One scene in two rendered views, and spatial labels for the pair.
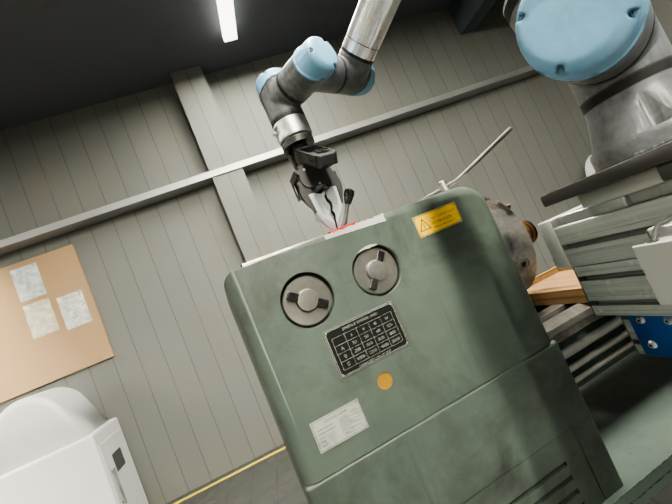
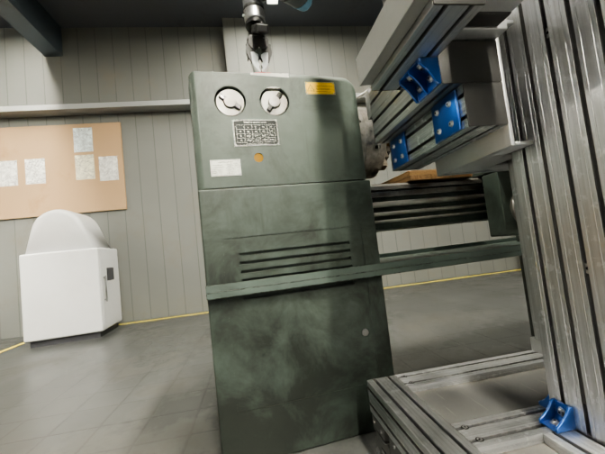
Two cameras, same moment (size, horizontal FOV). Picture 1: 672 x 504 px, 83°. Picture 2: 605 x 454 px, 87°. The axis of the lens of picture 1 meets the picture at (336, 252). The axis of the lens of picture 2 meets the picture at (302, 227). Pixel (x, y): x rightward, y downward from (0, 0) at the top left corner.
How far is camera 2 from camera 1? 63 cm
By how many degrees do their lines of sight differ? 4
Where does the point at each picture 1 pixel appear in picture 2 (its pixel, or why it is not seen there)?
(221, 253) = not seen: hidden behind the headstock
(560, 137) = not seen: hidden behind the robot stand
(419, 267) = (299, 109)
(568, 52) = not seen: outside the picture
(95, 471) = (93, 272)
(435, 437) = (276, 195)
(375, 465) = (238, 195)
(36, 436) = (61, 236)
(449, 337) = (303, 150)
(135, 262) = (159, 149)
